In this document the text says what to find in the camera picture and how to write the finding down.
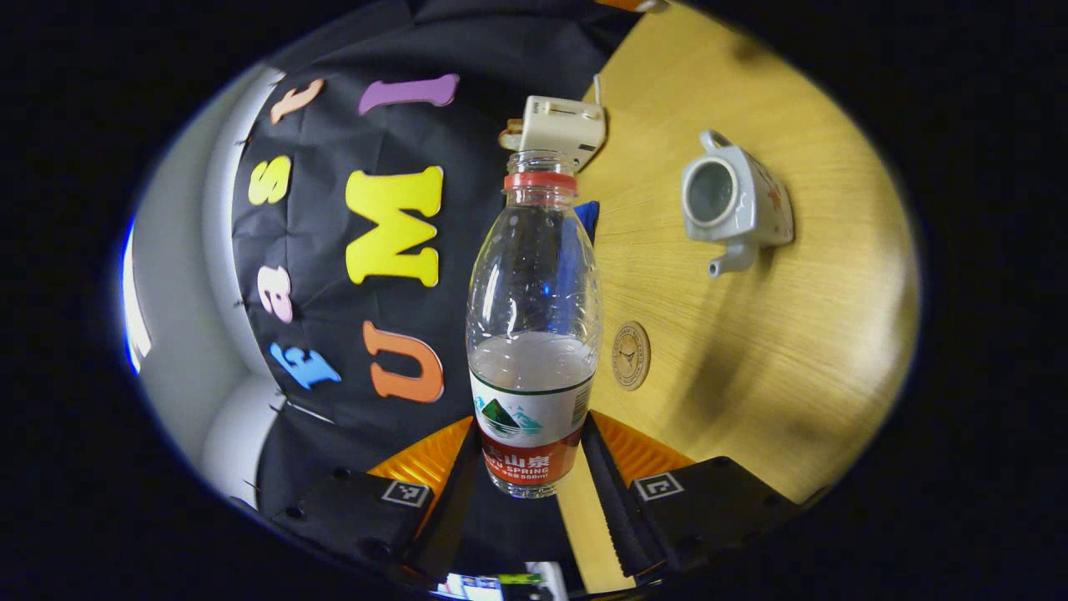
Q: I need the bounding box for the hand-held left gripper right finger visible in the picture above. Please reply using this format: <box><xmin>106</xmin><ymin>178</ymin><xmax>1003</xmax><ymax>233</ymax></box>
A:
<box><xmin>580</xmin><ymin>409</ymin><xmax>806</xmax><ymax>581</ymax></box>

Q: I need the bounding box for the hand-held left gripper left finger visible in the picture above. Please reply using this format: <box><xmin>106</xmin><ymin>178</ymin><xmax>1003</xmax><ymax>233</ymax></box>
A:
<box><xmin>269</xmin><ymin>415</ymin><xmax>485</xmax><ymax>585</ymax></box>

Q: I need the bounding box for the round wooden coaster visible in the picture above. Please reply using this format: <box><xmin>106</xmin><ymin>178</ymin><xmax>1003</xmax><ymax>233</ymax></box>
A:
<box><xmin>612</xmin><ymin>321</ymin><xmax>652</xmax><ymax>391</ymax></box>

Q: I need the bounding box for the clear plastic water bottle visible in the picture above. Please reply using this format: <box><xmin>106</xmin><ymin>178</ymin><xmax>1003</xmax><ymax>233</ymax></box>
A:
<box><xmin>465</xmin><ymin>150</ymin><xmax>603</xmax><ymax>499</ymax></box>

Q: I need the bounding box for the white ceramic teacup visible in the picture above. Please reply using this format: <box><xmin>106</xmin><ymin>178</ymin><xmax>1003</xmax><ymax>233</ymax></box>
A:
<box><xmin>680</xmin><ymin>129</ymin><xmax>795</xmax><ymax>279</ymax></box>

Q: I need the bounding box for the white side table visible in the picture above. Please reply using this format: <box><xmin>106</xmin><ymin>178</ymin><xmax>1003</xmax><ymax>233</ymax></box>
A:
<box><xmin>534</xmin><ymin>561</ymin><xmax>572</xmax><ymax>598</ymax></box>

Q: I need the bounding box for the white toaster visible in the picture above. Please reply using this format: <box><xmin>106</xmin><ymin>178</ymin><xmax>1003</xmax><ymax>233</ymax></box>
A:
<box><xmin>519</xmin><ymin>95</ymin><xmax>607</xmax><ymax>172</ymax></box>

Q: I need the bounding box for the blue towel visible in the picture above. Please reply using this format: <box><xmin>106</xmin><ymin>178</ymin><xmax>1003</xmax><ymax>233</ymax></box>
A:
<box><xmin>574</xmin><ymin>200</ymin><xmax>602</xmax><ymax>247</ymax></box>

